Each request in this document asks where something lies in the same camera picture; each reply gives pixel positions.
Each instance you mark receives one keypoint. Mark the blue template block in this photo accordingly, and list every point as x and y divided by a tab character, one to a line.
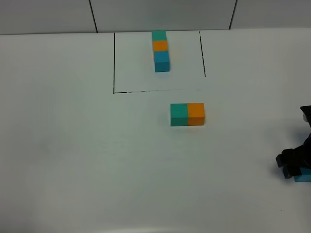
161	61

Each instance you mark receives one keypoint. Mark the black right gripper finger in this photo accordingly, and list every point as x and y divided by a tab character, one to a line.
291	170
287	157

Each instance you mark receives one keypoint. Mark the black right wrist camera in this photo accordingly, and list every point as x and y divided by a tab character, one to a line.
306	113

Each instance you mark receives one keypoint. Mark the green template block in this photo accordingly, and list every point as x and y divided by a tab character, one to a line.
159	35

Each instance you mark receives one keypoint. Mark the orange template block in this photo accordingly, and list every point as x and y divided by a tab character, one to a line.
160	45

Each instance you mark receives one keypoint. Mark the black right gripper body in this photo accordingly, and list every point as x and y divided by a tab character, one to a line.
302	154

